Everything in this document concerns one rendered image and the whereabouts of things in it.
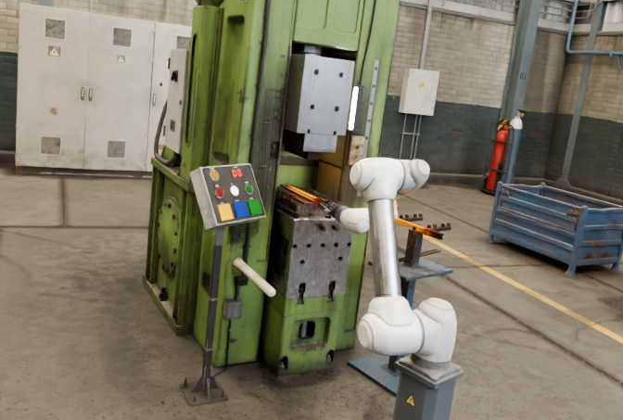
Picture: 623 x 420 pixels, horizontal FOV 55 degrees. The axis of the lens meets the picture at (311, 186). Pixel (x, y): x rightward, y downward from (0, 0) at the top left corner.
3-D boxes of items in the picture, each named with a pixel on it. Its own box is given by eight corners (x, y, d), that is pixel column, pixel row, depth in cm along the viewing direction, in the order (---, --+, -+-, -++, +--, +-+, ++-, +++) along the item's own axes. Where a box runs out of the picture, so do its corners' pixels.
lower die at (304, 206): (327, 216, 330) (329, 201, 329) (295, 216, 321) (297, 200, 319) (294, 197, 366) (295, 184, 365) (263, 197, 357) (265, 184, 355)
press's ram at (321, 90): (358, 136, 328) (368, 63, 321) (296, 133, 310) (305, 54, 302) (322, 126, 364) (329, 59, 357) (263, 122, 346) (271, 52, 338)
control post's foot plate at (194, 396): (231, 400, 305) (232, 384, 303) (188, 407, 294) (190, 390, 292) (216, 379, 323) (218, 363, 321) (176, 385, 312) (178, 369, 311)
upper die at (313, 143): (335, 152, 324) (337, 135, 322) (302, 151, 314) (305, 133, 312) (300, 141, 360) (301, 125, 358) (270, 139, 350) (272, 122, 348)
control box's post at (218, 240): (209, 393, 308) (228, 189, 288) (201, 395, 306) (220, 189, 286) (207, 389, 311) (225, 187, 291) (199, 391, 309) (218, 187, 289)
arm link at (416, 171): (411, 170, 257) (383, 169, 252) (433, 152, 242) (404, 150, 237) (415, 198, 253) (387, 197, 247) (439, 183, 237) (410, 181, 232)
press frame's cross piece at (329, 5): (358, 51, 333) (369, -38, 324) (292, 42, 313) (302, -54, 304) (320, 49, 370) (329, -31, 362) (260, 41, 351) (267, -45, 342)
